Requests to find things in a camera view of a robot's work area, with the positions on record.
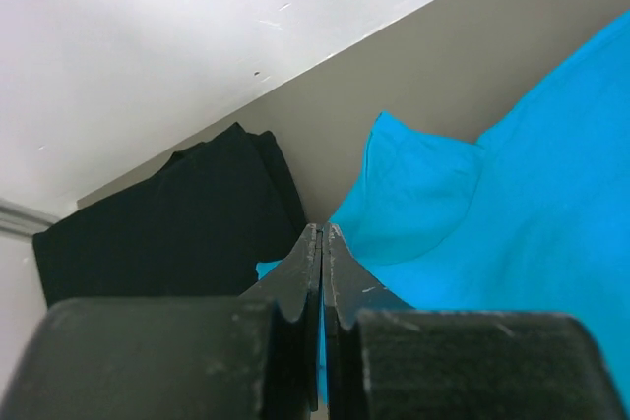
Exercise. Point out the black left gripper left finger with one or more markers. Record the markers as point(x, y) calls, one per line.
point(254, 356)

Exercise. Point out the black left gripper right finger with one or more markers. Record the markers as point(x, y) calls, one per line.
point(387, 360)

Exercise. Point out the blue t-shirt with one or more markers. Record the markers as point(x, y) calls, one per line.
point(533, 216)

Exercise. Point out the folded black t-shirt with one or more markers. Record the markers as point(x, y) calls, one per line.
point(198, 227)

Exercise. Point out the left aluminium corner post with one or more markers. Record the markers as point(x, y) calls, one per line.
point(21, 222)

